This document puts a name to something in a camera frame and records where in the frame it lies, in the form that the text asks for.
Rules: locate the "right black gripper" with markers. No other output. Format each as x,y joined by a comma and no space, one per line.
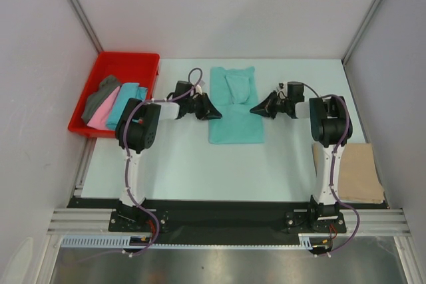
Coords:
266,108

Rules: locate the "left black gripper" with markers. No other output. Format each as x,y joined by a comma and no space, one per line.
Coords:
208,111

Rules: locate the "mint green t shirt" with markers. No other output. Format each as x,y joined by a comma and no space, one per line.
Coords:
233,92

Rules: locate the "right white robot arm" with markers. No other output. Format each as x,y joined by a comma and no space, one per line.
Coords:
331,128

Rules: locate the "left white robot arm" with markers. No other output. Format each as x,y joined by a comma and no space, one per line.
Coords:
136,133

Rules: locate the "red plastic bin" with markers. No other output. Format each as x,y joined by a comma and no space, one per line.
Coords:
142,68

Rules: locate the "pink t shirt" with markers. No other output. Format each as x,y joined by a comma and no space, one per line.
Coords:
99,119

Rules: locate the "grey t shirt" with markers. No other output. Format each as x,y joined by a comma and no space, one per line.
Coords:
94,100

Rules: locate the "folded beige t shirt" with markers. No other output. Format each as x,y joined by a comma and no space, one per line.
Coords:
354,178

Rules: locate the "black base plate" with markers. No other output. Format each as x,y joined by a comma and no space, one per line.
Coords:
179,222

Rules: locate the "white slotted cable duct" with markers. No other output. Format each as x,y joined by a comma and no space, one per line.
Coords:
137,242

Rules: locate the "right aluminium corner post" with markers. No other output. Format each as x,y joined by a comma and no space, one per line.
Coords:
361,30

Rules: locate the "aluminium corner post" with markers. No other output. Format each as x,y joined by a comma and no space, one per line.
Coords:
85,23
361,30

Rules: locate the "left aluminium corner post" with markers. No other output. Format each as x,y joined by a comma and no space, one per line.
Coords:
85,23

